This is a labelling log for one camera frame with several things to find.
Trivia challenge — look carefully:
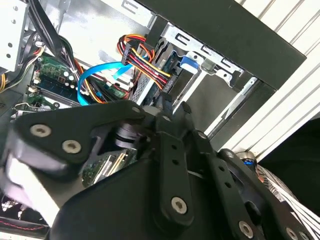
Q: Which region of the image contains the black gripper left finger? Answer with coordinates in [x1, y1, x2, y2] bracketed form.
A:
[11, 92, 196, 228]

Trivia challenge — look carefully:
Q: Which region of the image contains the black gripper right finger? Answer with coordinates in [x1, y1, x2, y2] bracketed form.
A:
[181, 100, 315, 240]

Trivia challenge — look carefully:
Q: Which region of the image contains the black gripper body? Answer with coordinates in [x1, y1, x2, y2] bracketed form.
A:
[48, 154, 238, 240]

